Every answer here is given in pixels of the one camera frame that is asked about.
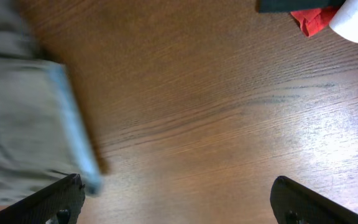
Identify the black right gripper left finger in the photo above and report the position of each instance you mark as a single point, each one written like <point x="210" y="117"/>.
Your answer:
<point x="60" y="202"/>

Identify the dark green garment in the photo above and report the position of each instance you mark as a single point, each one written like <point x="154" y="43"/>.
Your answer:
<point x="265" y="6"/>

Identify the khaki green shorts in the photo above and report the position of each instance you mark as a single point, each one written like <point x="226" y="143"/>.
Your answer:
<point x="42" y="134"/>

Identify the red garment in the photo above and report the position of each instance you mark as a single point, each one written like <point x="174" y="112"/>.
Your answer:
<point x="312" y="21"/>

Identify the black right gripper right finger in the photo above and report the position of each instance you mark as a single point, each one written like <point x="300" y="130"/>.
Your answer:
<point x="294" y="203"/>

